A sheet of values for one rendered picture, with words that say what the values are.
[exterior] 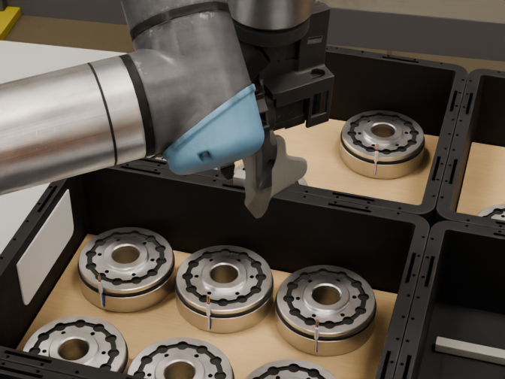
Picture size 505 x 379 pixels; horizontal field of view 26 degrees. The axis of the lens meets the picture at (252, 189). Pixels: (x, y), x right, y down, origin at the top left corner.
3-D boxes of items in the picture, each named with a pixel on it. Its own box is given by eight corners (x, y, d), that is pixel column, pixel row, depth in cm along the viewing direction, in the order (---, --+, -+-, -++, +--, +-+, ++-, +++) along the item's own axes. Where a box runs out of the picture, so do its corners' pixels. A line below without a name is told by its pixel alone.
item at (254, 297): (162, 304, 112) (162, 299, 112) (193, 241, 120) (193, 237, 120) (257, 322, 110) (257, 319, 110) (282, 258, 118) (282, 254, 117)
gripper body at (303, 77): (329, 128, 98) (343, 18, 90) (246, 157, 95) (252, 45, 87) (287, 80, 103) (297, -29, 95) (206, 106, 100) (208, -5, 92)
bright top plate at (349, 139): (334, 154, 132) (335, 150, 132) (349, 109, 140) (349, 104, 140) (418, 167, 131) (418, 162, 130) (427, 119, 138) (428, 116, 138)
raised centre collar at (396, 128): (359, 142, 134) (360, 137, 133) (366, 119, 137) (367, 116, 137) (400, 148, 133) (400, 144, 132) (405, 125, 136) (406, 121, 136)
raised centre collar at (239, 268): (194, 288, 113) (194, 284, 113) (208, 258, 117) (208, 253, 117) (240, 297, 112) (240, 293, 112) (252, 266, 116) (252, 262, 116)
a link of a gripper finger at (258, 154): (280, 193, 97) (275, 106, 93) (265, 198, 97) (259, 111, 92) (255, 170, 101) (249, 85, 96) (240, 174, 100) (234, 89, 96)
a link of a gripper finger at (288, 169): (316, 215, 103) (312, 129, 98) (261, 235, 100) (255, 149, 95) (299, 200, 105) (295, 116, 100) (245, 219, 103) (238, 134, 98)
